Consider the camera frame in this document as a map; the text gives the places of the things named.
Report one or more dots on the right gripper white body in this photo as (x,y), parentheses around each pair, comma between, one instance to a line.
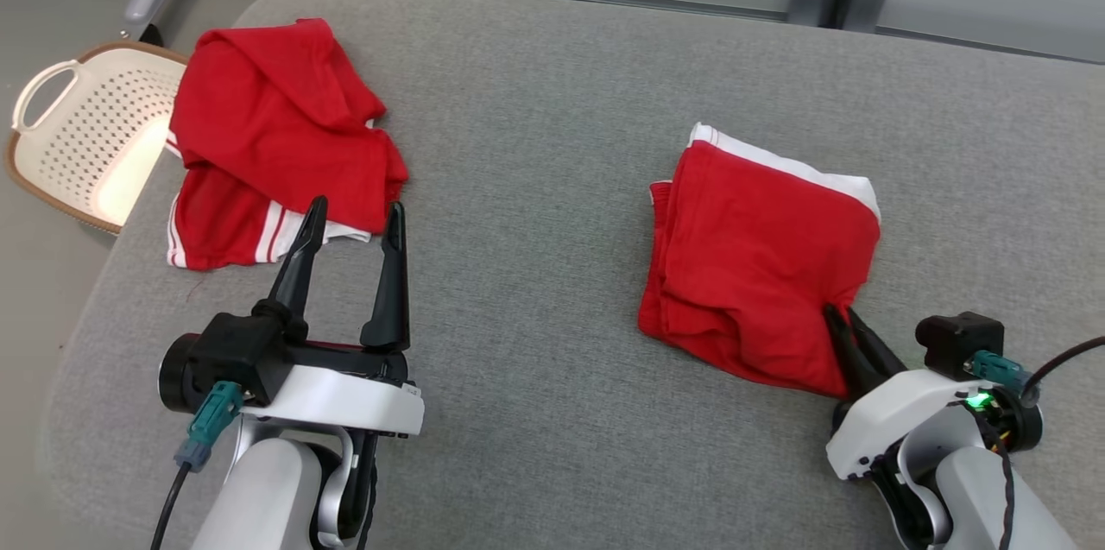
(906,416)

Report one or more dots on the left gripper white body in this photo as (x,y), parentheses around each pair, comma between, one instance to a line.
(345,403)

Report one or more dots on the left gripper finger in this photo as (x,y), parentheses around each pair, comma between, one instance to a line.
(298,274)
(393,300)

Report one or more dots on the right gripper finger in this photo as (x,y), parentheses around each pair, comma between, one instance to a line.
(879,356)
(850,364)

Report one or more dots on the red shorts white trim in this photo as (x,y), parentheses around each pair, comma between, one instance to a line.
(760,265)

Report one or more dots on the red basketball jersey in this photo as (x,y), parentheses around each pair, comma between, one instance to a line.
(268,127)

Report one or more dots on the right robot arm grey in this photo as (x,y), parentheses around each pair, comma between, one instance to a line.
(975,502)

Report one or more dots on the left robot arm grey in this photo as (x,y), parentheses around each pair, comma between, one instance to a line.
(259,498)

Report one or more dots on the cream perforated laundry basket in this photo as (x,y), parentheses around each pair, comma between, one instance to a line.
(95,135)

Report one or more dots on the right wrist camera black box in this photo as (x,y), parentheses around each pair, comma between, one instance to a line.
(958,343)

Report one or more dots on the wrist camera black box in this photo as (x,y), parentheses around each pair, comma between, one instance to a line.
(958,343)
(233,351)

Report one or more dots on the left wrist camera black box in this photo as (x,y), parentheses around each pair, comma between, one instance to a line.
(233,351)

